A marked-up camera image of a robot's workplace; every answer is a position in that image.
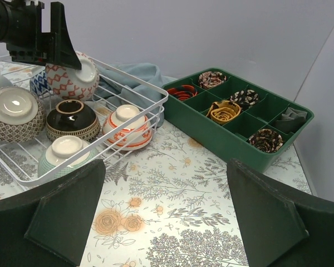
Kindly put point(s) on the green compartment tray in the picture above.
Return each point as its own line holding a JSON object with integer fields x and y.
{"x": 229, "y": 140}

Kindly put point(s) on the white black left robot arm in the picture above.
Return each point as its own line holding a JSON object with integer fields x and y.
{"x": 5, "y": 25}

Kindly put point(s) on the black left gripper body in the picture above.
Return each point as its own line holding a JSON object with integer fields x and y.
{"x": 27, "y": 42}

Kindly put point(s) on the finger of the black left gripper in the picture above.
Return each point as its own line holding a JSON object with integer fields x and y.
{"x": 62, "y": 51}

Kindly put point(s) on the brown patterned rolled tie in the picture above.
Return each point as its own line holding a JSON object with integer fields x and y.
{"x": 211, "y": 79}

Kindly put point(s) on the grey folded cloth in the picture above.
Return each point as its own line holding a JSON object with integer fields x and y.
{"x": 291, "y": 120}

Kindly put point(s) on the black white rolled tie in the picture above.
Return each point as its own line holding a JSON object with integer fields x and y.
{"x": 245, "y": 98}

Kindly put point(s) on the white wire dish rack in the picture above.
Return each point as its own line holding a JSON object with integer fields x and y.
{"x": 149, "y": 104}

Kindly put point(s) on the red diamond pattern bowl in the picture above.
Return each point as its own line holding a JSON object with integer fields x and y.
{"x": 74, "y": 84}

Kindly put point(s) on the red black rolled tie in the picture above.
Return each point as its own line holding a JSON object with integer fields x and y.
{"x": 183, "y": 92}

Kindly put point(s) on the brown floral pattern bowl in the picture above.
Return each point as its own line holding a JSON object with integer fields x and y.
{"x": 22, "y": 115}

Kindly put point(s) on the pale green bowl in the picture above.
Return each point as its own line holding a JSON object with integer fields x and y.
{"x": 61, "y": 150}

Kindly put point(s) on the dark floral rolled tie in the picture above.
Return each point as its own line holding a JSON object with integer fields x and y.
{"x": 266, "y": 140}

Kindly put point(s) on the orange white floral bowl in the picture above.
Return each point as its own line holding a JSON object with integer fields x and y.
{"x": 133, "y": 136}

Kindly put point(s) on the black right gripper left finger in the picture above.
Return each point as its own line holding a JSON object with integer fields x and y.
{"x": 49, "y": 225}

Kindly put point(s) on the black glazed bowl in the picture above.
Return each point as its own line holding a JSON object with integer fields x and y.
{"x": 72, "y": 117}

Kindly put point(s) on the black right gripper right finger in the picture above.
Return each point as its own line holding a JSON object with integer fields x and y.
{"x": 280, "y": 225}

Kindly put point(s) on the yellow rolled tie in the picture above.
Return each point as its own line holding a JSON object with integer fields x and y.
{"x": 222, "y": 112}

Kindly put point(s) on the blue white zigzag bowl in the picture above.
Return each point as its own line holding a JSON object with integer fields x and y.
{"x": 38, "y": 82}

